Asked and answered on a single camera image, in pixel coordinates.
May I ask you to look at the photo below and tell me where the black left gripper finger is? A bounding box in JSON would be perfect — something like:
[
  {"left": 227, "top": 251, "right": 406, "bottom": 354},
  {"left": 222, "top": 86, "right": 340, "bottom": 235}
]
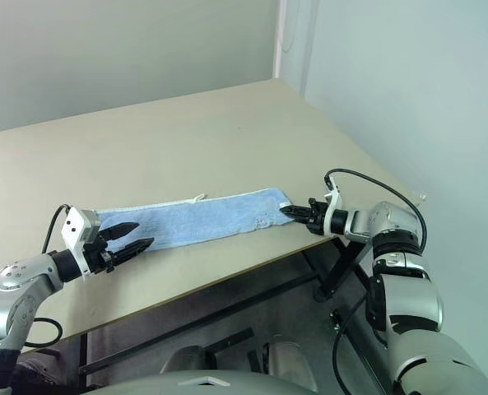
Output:
[
  {"left": 99, "top": 222, "right": 141, "bottom": 242},
  {"left": 107, "top": 237, "right": 156, "bottom": 269}
]

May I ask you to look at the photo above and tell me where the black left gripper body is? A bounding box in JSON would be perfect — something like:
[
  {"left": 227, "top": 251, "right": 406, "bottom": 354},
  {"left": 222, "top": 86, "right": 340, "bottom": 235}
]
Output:
[{"left": 82, "top": 233, "right": 116, "bottom": 276}]

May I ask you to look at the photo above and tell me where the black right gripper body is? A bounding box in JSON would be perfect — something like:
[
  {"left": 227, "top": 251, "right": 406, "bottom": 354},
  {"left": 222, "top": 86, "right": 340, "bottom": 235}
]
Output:
[{"left": 306, "top": 197, "right": 332, "bottom": 237}]

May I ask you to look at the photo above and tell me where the light blue towel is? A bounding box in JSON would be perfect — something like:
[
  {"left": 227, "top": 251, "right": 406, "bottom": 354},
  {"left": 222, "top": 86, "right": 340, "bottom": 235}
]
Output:
[{"left": 94, "top": 187, "right": 295, "bottom": 253}]

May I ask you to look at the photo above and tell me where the grey rounded robot leg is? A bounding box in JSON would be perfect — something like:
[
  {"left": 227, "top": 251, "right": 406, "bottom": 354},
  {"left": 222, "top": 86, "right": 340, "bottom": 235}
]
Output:
[
  {"left": 160, "top": 345, "right": 216, "bottom": 375},
  {"left": 263, "top": 335, "right": 318, "bottom": 392}
]

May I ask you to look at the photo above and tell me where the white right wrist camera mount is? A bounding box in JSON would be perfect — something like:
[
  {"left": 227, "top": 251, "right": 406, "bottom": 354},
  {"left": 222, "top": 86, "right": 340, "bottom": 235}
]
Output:
[{"left": 323, "top": 187, "right": 344, "bottom": 239}]

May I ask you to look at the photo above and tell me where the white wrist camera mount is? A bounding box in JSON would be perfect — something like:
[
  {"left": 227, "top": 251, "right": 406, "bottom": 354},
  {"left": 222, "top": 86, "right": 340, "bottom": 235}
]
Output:
[
  {"left": 60, "top": 207, "right": 103, "bottom": 276},
  {"left": 323, "top": 187, "right": 344, "bottom": 239}
]

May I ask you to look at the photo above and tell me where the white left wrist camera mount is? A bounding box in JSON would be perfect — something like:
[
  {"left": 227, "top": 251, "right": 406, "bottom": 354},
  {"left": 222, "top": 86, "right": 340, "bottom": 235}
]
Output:
[{"left": 60, "top": 207, "right": 103, "bottom": 276}]

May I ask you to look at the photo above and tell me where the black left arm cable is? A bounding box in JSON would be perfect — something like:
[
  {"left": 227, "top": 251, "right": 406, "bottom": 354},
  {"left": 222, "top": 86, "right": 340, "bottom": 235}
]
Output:
[{"left": 22, "top": 203, "right": 71, "bottom": 347}]

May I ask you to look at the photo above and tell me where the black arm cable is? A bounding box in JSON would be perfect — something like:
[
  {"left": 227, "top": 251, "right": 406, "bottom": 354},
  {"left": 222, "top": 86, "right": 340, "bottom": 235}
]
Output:
[
  {"left": 323, "top": 169, "right": 429, "bottom": 253},
  {"left": 22, "top": 203, "right": 71, "bottom": 347}
]

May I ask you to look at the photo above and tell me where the black metal table frame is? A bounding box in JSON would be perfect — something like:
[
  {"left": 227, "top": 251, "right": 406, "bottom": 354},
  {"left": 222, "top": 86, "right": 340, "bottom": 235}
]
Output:
[{"left": 77, "top": 235, "right": 372, "bottom": 388}]

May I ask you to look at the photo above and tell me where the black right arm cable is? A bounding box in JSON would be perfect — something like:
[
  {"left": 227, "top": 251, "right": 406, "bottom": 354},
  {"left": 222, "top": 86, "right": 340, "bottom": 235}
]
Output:
[{"left": 323, "top": 169, "right": 429, "bottom": 253}]

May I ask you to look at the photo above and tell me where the black right shoulder cable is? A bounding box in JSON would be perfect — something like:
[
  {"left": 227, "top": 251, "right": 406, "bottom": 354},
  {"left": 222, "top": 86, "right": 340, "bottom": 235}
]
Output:
[{"left": 331, "top": 294, "right": 379, "bottom": 395}]

